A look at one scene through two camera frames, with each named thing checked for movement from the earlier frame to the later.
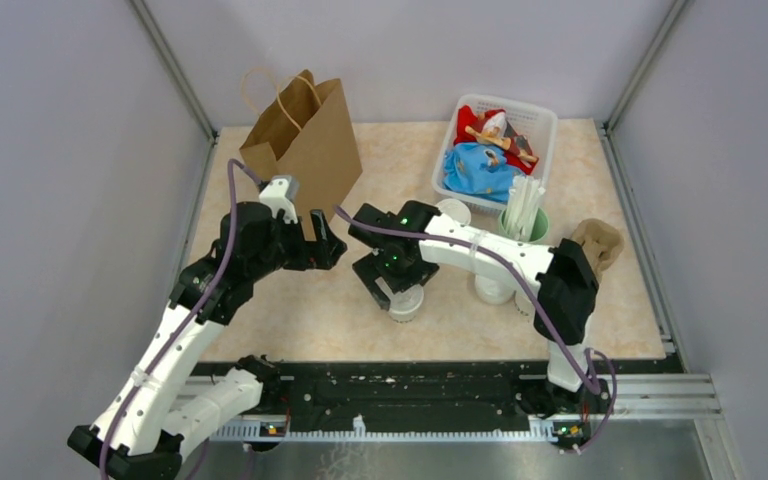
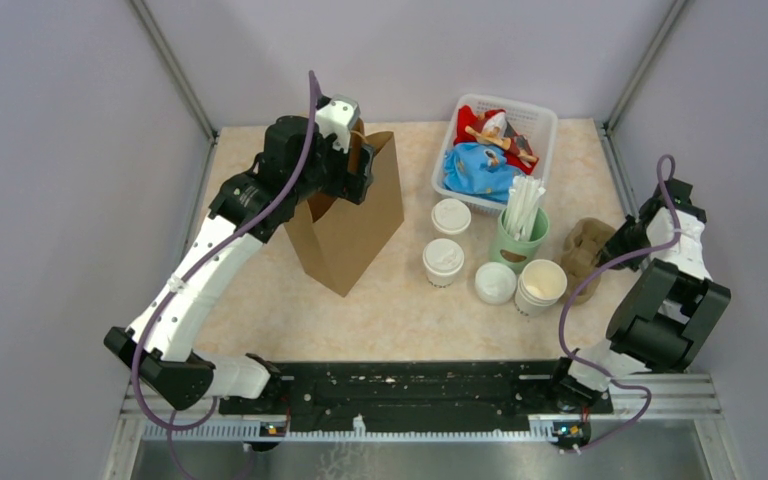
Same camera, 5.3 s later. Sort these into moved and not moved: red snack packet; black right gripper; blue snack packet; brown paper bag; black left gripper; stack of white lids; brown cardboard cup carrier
Moved: brown paper bag; black left gripper; black right gripper
Not moved: brown cardboard cup carrier; blue snack packet; red snack packet; stack of white lids
